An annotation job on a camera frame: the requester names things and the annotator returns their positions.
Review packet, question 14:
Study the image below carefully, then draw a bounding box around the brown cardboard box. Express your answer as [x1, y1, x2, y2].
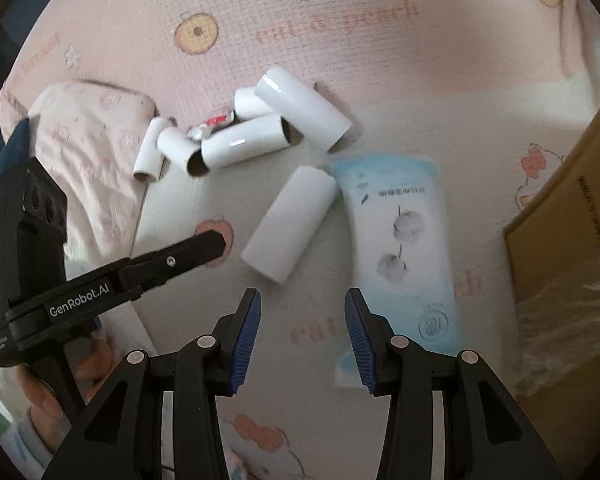
[502, 72, 600, 411]

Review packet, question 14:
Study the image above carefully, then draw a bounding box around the red white crumpled packet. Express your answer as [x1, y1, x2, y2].
[187, 114, 238, 142]

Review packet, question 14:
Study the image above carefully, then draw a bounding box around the light blue wipes packet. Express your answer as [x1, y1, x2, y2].
[330, 155, 456, 390]

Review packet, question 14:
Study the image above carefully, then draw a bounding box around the matte white cardboard tube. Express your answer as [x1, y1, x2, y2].
[240, 165, 338, 283]

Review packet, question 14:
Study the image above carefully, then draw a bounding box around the cream pink print pillow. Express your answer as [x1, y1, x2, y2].
[27, 82, 158, 261]

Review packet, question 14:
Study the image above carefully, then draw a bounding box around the pink cat print blanket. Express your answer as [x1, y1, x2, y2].
[0, 0, 600, 480]

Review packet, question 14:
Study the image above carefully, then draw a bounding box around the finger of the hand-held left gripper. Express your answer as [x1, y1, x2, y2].
[117, 230, 229, 293]

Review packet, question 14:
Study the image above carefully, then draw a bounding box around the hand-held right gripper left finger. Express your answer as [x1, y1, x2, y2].
[40, 287, 262, 480]

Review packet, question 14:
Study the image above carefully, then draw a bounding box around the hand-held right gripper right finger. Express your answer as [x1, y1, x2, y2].
[344, 287, 561, 480]

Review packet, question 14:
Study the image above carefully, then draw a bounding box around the person's left hand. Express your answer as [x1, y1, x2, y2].
[20, 330, 126, 423]

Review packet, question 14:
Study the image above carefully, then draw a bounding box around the small white cardboard tube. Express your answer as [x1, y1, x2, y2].
[132, 117, 168, 183]
[157, 126, 213, 178]

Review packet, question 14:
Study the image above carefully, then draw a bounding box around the dark blue cloth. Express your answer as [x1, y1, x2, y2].
[0, 119, 31, 196]

